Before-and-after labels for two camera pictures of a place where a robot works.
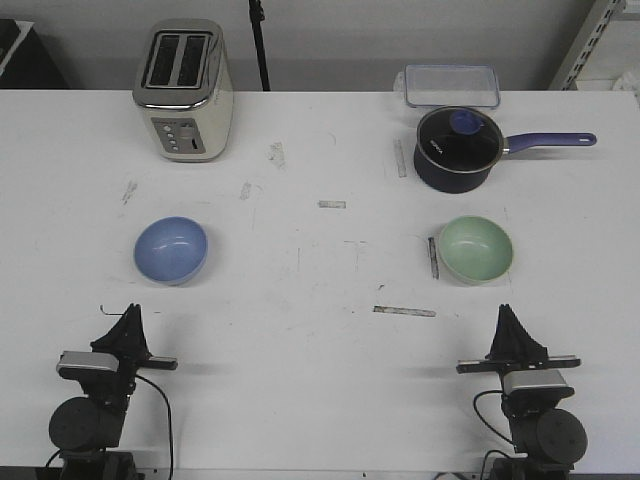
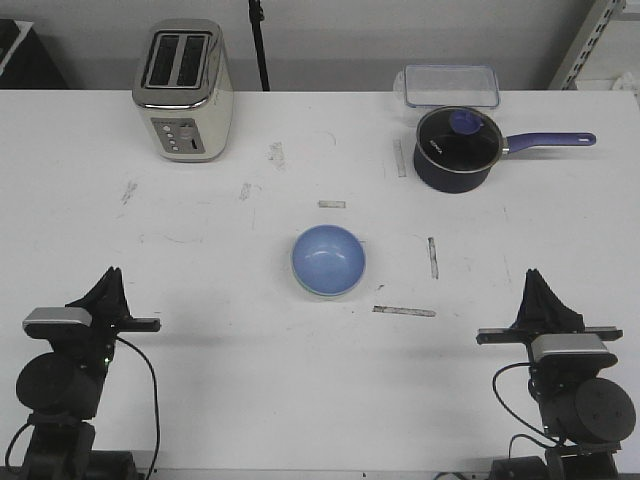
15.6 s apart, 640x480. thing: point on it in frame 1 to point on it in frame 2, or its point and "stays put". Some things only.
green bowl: [474, 250] to [332, 298]
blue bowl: [170, 250] to [328, 260]
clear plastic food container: [451, 86] stays put
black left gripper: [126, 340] to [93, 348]
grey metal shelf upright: [595, 21] stays put
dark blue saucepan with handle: [456, 148] stays put
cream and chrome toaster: [183, 83] stays put
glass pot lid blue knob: [460, 139] stays put
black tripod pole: [257, 18] stays put
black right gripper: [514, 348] to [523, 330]
